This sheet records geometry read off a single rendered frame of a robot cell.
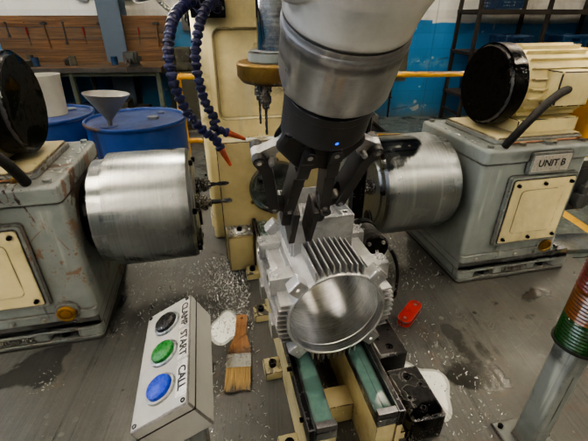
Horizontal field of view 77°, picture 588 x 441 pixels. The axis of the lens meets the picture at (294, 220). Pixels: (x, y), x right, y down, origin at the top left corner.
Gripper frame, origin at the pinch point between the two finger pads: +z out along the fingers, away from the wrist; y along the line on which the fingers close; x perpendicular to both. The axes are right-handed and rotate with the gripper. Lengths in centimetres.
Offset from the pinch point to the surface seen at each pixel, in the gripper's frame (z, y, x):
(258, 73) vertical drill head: 8.1, -0.5, -39.2
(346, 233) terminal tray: 11.5, -9.6, -3.3
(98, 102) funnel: 107, 67, -149
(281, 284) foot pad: 13.2, 2.0, 3.2
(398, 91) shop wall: 329, -281, -406
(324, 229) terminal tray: 10.4, -5.9, -3.9
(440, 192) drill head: 26, -40, -18
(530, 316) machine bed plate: 40, -59, 9
